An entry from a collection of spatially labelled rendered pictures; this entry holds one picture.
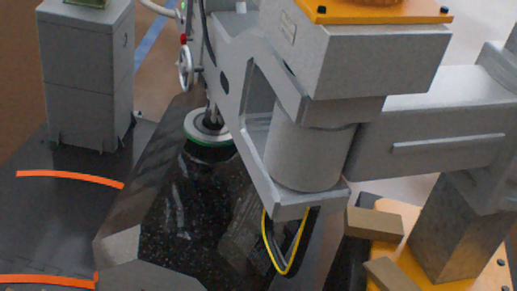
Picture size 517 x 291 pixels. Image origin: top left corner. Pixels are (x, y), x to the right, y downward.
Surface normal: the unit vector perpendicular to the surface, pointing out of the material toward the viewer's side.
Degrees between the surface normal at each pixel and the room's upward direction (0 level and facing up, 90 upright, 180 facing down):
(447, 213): 90
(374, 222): 0
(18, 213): 0
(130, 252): 55
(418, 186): 0
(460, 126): 90
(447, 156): 90
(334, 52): 90
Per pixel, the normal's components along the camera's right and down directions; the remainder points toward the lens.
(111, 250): -0.61, -0.27
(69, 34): -0.12, 0.61
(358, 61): 0.32, 0.64
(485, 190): -0.95, 0.07
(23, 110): 0.15, -0.77
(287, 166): -0.51, 0.48
